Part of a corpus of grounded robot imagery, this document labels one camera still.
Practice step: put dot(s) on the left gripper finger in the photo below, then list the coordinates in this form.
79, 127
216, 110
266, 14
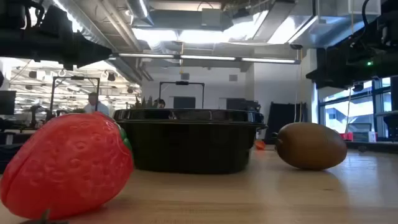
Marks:
85, 49
105, 53

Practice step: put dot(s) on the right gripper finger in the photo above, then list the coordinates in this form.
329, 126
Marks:
337, 62
320, 80

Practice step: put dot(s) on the brown toy kiwi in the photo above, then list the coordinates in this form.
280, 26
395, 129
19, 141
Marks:
311, 146

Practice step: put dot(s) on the red toy strawberry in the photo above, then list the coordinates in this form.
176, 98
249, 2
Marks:
68, 165
260, 145

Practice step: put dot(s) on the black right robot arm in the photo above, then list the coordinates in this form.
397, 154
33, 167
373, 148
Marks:
388, 25

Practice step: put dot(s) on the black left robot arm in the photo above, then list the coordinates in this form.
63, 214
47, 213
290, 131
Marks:
15, 45

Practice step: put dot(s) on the black plastic tupperware container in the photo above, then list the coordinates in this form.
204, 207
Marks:
189, 146

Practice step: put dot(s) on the person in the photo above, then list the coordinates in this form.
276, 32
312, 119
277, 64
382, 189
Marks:
161, 103
94, 105

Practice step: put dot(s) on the red plastic basket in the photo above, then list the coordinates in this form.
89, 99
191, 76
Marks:
346, 136

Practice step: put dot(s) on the potted succulent plant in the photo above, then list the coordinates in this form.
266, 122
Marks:
146, 104

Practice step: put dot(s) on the small pale box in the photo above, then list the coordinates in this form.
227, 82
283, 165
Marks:
363, 137

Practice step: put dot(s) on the black computer monitor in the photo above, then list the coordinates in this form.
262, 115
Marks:
7, 102

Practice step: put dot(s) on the long ceiling light fixture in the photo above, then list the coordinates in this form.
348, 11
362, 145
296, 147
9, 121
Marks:
205, 58

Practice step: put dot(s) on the black gantry frame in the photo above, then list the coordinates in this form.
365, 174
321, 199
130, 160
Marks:
77, 78
182, 83

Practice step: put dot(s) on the silver ventilation duct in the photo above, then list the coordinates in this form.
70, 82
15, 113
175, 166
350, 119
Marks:
280, 25

